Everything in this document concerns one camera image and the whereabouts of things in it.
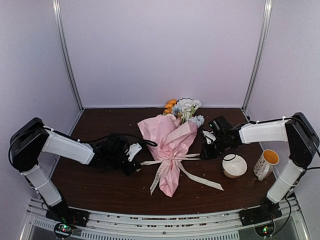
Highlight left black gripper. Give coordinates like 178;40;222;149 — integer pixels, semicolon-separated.
108;152;141;176

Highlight cream printed ribbon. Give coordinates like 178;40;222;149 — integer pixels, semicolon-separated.
141;153;224;197

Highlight blue hydrangea flower stem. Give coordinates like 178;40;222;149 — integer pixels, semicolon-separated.
188;115;205;129

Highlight pink wrapping paper sheet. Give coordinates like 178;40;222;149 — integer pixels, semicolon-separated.
136;113;199;198

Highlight white flower stem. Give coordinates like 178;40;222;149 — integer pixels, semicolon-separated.
172;98;202;124

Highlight orange flower stem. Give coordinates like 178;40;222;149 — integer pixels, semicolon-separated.
163;98;177;115

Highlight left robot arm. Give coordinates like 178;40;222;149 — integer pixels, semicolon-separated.
8;117;144;222

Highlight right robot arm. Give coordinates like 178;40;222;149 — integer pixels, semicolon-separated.
200;112;320;221

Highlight round white bowl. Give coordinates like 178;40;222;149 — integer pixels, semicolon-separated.
222;154;248;179

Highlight white mug yellow inside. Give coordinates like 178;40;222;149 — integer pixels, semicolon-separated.
253;149;280;182

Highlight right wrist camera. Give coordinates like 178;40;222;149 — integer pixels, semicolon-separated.
200;129;217;145

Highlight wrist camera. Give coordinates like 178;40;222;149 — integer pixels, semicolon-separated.
200;129;217;145
125;142;143;162

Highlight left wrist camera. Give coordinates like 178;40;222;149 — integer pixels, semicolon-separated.
125;142;143;162

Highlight aluminium front rail base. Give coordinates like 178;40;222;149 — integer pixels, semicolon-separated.
19;192;311;240

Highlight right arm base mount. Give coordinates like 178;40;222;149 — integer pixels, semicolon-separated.
238;206;283;227

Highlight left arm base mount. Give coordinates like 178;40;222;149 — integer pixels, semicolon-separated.
45;208;90;227

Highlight right aluminium frame post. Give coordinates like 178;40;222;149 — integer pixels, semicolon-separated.
241;0;273;113

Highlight aluminium frame post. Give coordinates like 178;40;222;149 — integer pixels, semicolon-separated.
52;0;85;112
241;0;273;113

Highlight left aluminium frame post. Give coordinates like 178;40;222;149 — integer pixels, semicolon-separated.
52;0;85;112

